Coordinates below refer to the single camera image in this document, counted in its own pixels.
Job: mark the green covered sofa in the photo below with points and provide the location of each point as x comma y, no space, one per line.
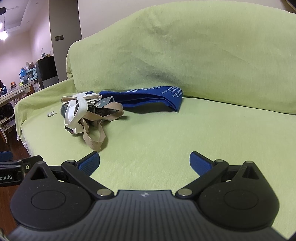
185,58

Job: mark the black refrigerator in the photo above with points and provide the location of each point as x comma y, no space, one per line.
47,69

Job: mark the toaster oven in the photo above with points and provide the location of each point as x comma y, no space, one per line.
32,74

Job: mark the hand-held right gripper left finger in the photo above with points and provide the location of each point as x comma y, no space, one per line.
90,162

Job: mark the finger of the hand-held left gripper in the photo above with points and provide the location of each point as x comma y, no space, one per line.
27,163
5,156

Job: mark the white canvas tote bag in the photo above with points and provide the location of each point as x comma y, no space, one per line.
70,115

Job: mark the clear plastic bottle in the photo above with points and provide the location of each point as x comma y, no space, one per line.
43,53

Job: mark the blue water bottle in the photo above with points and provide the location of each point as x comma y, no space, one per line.
23,75

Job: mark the blue shopping bag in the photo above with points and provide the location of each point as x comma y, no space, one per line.
148,99

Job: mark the small clear plastic piece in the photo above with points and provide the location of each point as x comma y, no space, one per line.
52,114

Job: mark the white wooden table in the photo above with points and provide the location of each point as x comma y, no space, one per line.
13,91

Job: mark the wall switch panel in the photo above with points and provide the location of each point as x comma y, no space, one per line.
59,38

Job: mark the ceiling lamp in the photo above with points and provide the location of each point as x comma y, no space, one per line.
3,34

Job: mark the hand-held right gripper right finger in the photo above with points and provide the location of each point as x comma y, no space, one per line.
198,163

